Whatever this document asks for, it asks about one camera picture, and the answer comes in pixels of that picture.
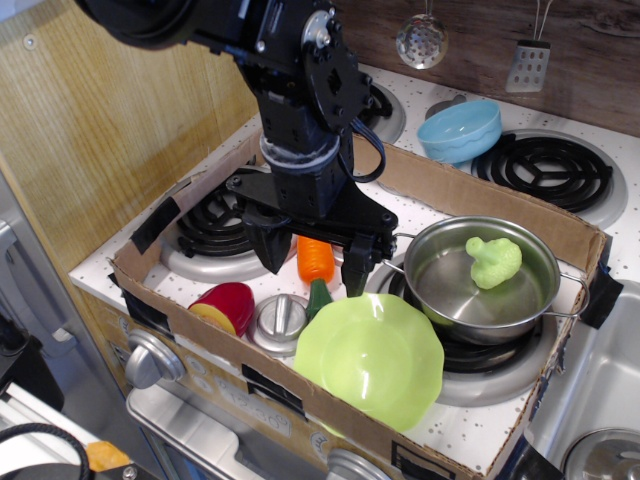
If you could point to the black front right burner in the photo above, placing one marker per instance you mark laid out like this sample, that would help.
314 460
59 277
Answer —
484 375

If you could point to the light blue plastic bowl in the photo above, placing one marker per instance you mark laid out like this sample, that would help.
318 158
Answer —
461 132

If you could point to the black back left burner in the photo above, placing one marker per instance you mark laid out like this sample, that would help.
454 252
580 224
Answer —
386 116

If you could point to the silver toy sink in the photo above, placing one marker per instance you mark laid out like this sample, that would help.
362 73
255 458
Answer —
587 425

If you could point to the black burner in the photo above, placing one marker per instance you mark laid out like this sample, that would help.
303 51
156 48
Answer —
208 244
386 116
484 375
560 169

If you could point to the silver oven door handle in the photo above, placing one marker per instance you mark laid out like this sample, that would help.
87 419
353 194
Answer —
203 447

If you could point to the silver oven knob left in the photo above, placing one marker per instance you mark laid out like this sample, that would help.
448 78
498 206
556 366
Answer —
150 361

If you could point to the hanging metal spatula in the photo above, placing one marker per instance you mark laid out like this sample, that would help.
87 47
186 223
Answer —
531 57

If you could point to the silver oven knob right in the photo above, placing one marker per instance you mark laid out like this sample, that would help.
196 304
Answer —
346 465

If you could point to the brown cardboard fence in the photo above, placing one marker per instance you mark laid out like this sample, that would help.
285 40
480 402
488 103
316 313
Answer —
450 442

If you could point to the black front left burner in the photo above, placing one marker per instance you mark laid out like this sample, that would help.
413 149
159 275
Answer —
208 244

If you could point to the orange object bottom left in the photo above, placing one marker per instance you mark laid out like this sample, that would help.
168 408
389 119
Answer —
103 456

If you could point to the light green plastic plate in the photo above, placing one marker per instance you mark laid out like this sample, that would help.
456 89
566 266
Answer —
377 353

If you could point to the silver stove knob front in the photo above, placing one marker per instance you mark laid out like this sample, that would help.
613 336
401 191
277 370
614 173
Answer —
278 323

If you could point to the light green toy broccoli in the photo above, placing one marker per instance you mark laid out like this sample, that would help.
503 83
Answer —
495 261

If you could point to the silver oven knob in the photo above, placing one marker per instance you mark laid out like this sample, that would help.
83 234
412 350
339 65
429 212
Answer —
346 465
150 361

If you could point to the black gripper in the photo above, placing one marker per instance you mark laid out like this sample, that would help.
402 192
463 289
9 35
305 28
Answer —
317 195

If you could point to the black back right burner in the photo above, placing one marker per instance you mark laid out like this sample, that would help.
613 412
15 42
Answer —
560 169

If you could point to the orange toy carrot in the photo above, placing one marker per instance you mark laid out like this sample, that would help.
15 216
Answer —
316 268

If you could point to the stainless steel pot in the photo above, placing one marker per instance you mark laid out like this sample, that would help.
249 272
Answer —
437 268

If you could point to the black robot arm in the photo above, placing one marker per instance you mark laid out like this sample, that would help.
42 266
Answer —
310 93

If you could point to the hanging metal strainer spoon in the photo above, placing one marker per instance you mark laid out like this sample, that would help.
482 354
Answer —
422 41

